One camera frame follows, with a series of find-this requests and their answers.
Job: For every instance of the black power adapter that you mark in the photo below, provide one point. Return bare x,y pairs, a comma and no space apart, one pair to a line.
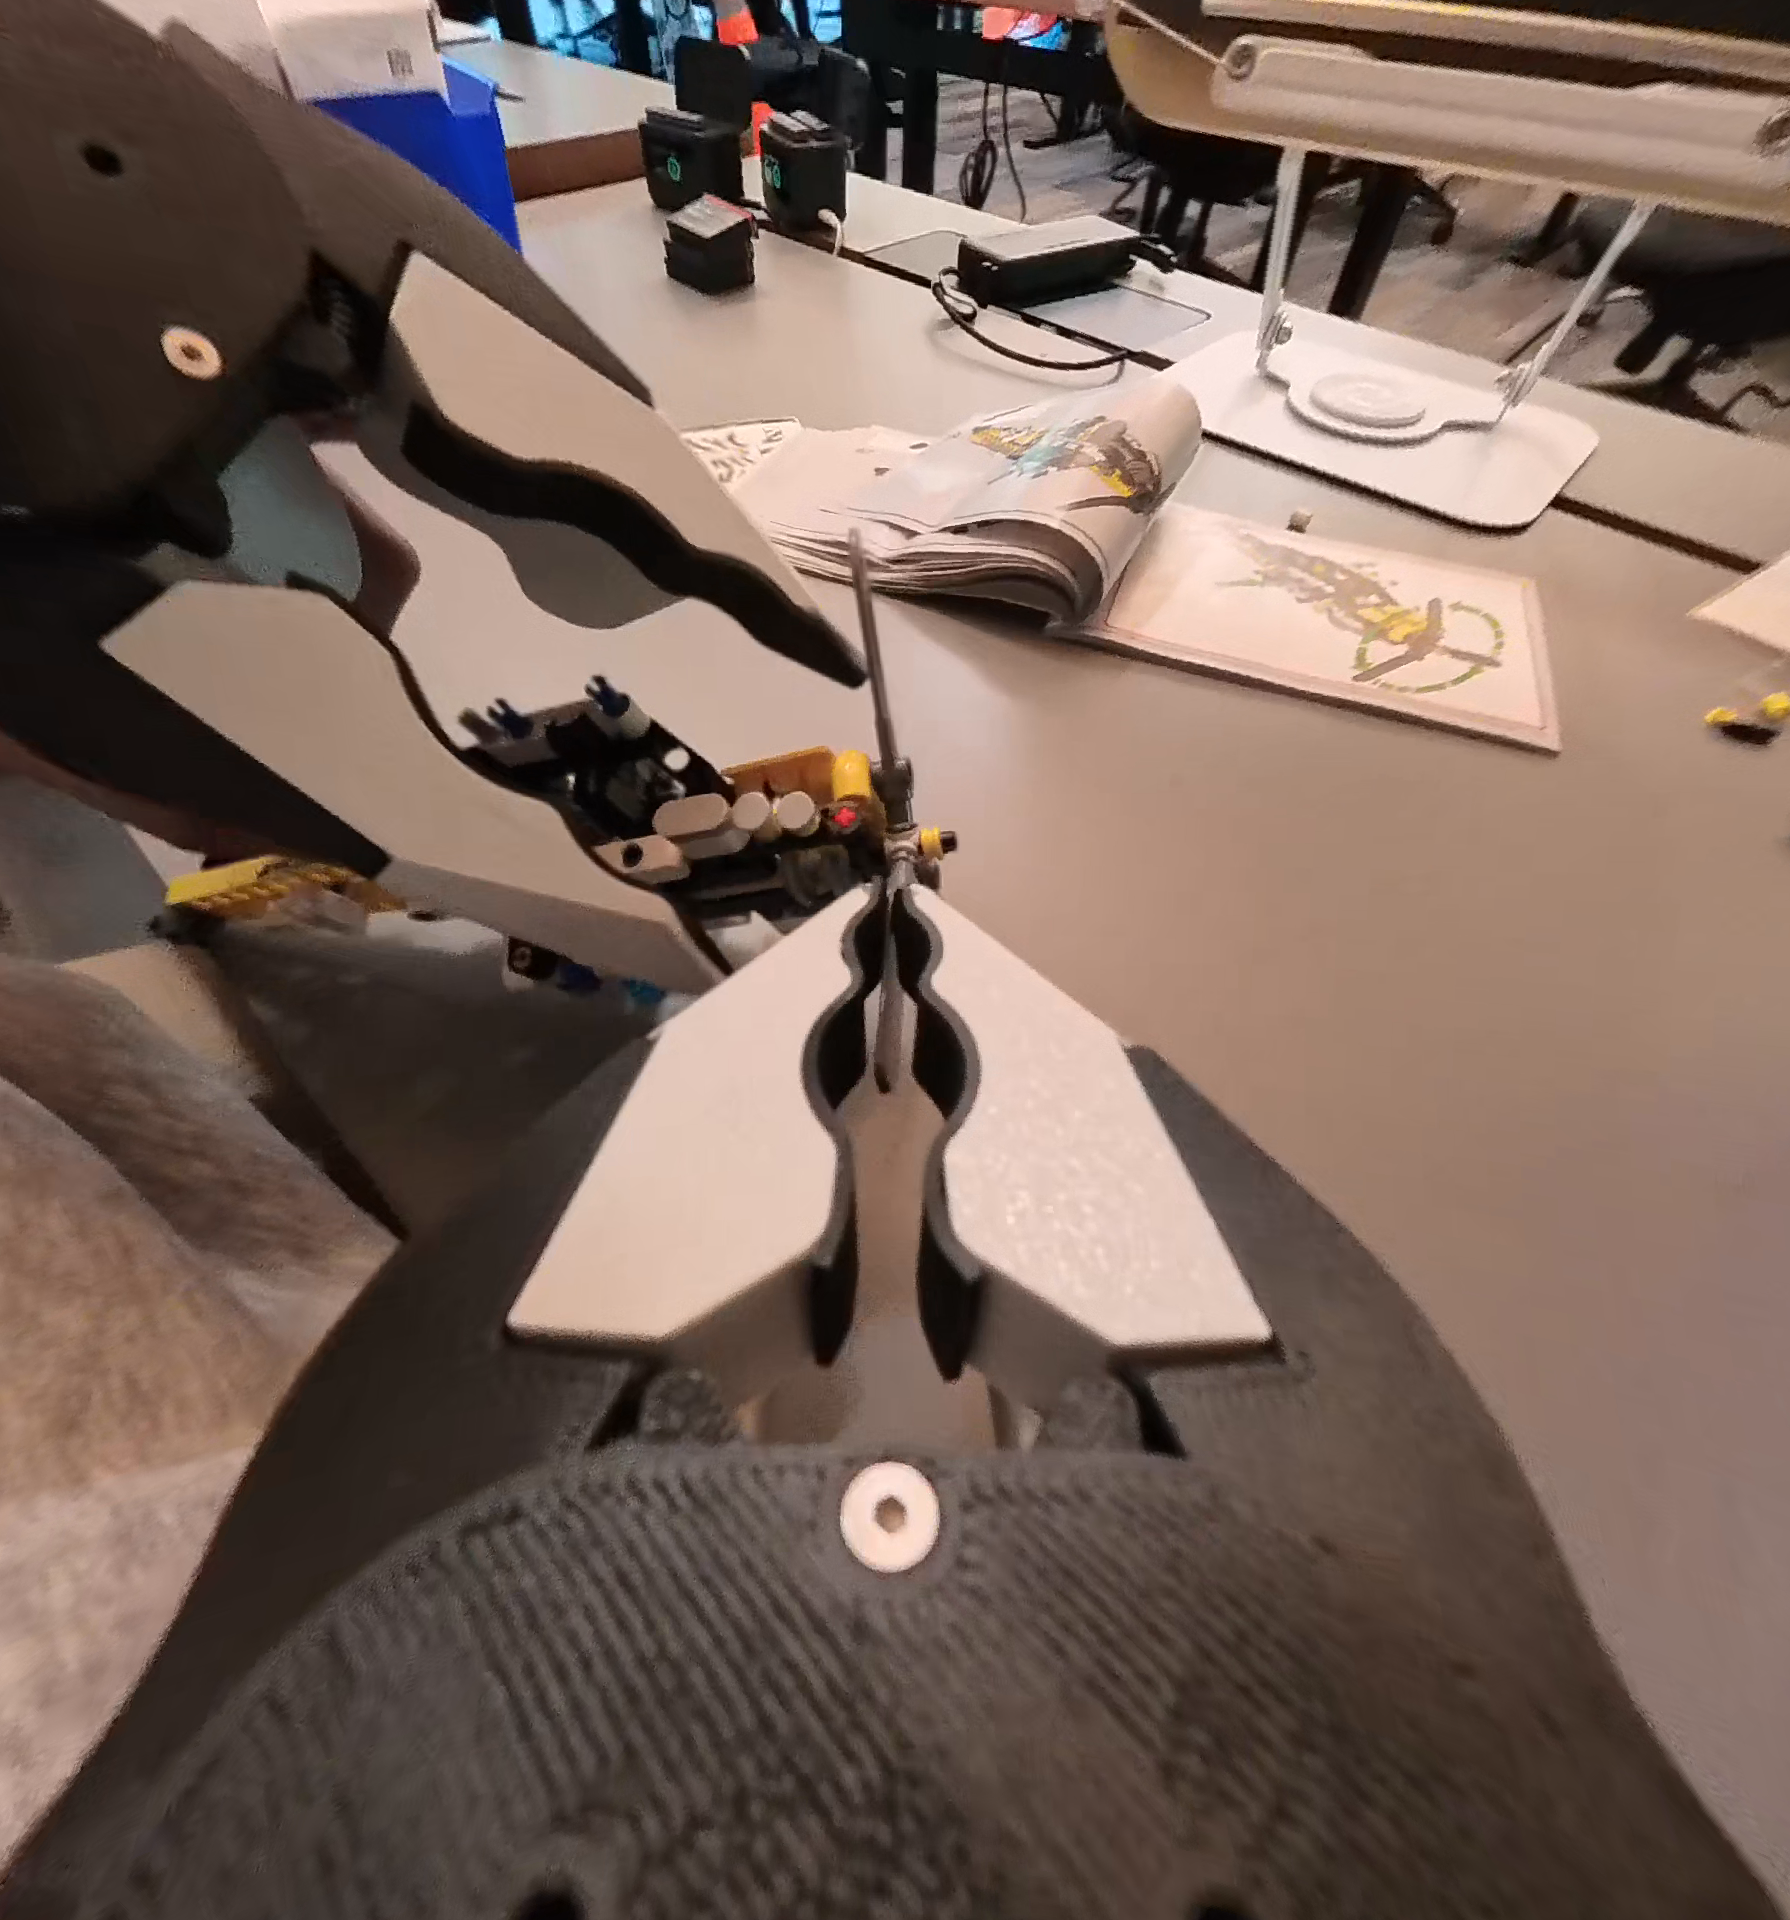
1147,317
1053,254

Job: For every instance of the small yellow lego pieces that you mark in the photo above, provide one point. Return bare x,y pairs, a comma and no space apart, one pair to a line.
1754,712

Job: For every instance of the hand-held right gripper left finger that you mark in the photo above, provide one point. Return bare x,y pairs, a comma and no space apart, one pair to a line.
689,1198

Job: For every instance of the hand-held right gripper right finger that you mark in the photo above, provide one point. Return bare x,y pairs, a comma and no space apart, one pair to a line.
1075,1198

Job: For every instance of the blue plastic bin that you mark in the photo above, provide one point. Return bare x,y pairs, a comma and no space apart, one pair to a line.
428,149

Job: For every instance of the grey hooded sweatshirt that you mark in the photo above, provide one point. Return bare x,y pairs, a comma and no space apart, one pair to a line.
82,1277

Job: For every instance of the silver laptop stand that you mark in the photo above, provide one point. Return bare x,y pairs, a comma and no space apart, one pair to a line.
1431,405

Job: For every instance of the yellow black lego helicopter model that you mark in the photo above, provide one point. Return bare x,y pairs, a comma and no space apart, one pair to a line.
789,777

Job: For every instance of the black battery charger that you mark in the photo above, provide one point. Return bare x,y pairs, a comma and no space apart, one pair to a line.
802,170
690,160

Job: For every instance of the black battery pack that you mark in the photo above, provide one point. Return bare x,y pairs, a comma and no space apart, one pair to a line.
705,243

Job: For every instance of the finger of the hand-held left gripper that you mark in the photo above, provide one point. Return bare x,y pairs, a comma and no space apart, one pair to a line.
324,709
537,376

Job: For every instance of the black office chair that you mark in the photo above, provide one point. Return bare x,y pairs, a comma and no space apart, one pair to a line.
1721,304

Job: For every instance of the white cardboard box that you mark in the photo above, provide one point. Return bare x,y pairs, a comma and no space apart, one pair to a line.
351,45

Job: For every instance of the lego instruction booklet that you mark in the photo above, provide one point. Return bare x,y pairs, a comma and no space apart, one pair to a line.
1254,621

